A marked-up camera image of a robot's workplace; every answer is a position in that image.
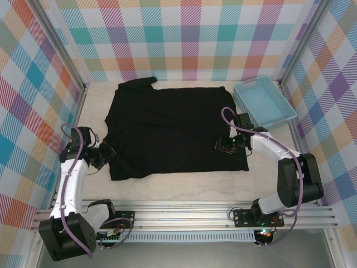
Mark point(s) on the light blue plastic basket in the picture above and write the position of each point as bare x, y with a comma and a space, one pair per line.
259, 97

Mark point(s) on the black t-shirt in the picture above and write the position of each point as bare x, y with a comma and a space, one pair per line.
173, 125

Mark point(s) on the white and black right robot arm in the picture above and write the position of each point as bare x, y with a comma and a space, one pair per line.
267, 145

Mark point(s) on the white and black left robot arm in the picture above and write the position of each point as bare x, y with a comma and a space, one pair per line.
71, 184

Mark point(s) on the small circuit board with lights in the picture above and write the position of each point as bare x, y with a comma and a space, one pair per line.
265, 234

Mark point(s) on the grey metal panel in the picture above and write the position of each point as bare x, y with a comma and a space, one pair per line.
181, 255

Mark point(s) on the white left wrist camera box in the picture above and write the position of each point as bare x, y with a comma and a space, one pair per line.
96, 141

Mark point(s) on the aluminium side rail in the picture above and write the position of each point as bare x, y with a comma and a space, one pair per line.
75, 111
299, 139

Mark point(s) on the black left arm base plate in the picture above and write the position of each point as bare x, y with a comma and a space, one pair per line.
129, 216

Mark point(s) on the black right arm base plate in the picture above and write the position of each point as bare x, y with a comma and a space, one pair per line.
241, 219

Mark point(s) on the aluminium mounting rail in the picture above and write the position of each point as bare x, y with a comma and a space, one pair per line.
181, 216

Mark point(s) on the aluminium frame post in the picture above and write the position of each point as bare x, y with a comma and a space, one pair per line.
62, 42
304, 42

